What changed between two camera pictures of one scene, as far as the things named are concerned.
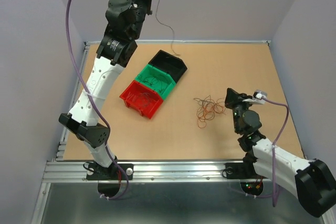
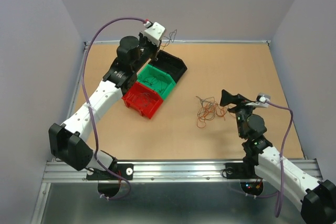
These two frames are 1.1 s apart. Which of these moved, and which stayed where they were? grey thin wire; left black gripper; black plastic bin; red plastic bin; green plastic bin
Moved: left black gripper; grey thin wire
Stayed: black plastic bin; green plastic bin; red plastic bin
